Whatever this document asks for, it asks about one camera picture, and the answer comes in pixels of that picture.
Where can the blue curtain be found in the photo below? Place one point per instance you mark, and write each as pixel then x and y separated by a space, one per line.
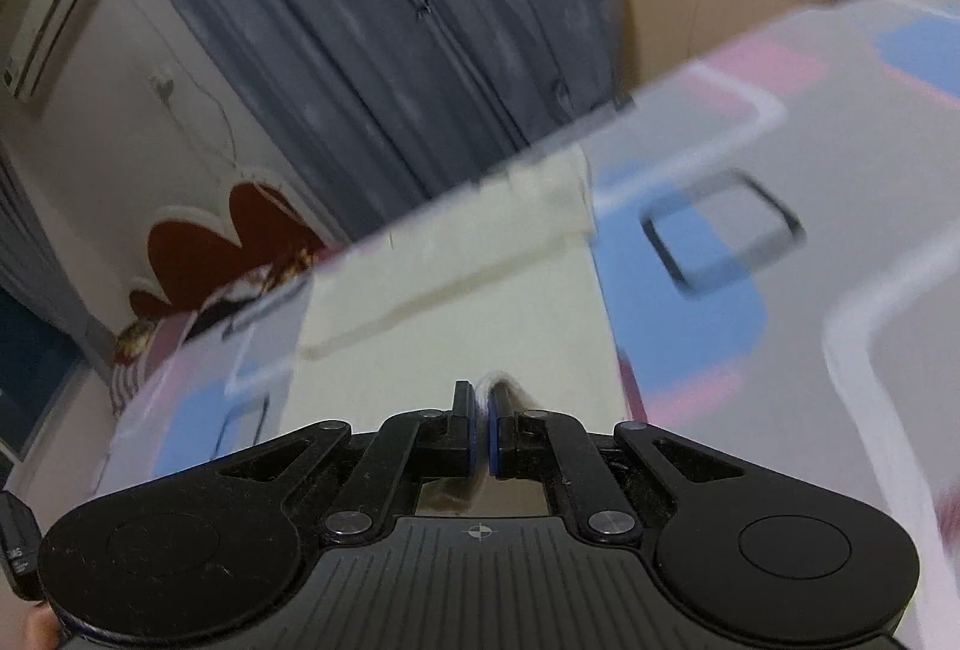
pixel 375 20

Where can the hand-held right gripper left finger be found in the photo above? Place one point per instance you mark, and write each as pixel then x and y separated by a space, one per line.
pixel 469 436

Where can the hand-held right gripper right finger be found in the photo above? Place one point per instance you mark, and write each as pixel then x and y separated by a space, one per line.
pixel 492 436

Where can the red and white headboard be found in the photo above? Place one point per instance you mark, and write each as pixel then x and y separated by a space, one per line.
pixel 240 230

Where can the white air conditioner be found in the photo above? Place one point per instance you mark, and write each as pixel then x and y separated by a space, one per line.
pixel 52 20

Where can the patterned grey pink bedsheet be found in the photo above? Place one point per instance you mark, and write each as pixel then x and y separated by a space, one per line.
pixel 825 170

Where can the white knit sweater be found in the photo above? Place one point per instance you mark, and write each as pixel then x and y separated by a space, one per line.
pixel 487 320

